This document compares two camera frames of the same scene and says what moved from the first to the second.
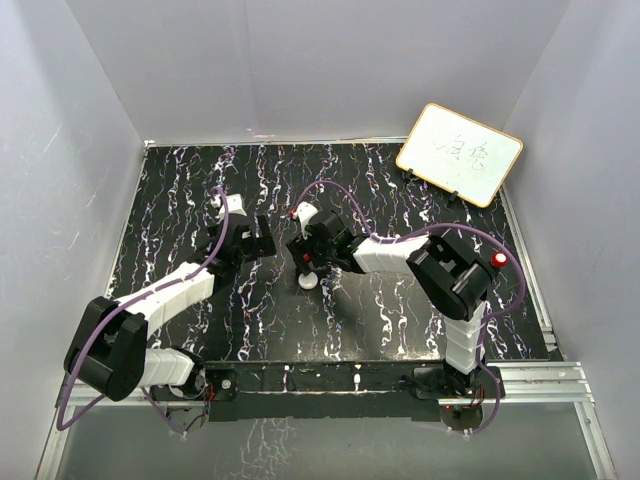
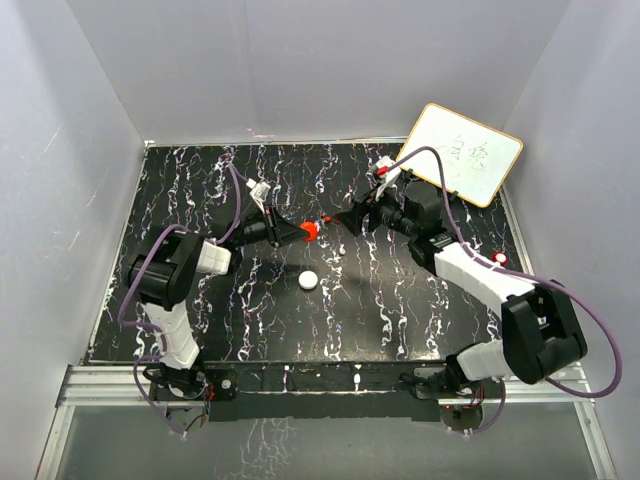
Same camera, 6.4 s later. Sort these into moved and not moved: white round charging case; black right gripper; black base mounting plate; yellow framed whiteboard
Moved: black right gripper
Not moved: black base mounting plate; yellow framed whiteboard; white round charging case
